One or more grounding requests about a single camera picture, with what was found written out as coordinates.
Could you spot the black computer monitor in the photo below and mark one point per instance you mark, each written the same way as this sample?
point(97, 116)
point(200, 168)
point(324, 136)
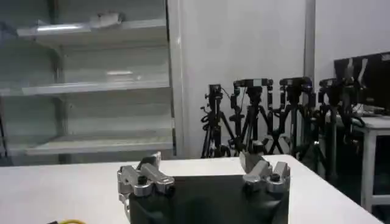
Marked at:
point(374, 85)

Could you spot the white empty display shelf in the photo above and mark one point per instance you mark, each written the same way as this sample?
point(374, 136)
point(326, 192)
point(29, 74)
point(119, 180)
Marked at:
point(91, 88)

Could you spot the white metal desk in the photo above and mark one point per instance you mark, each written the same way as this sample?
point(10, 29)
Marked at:
point(376, 124)

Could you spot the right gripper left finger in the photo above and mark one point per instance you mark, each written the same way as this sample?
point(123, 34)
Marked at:
point(143, 179)

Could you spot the yellow-green shirt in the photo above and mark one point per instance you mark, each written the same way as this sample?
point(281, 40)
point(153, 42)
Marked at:
point(73, 221)

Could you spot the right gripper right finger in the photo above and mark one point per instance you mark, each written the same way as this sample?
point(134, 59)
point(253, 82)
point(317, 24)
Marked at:
point(268, 178)

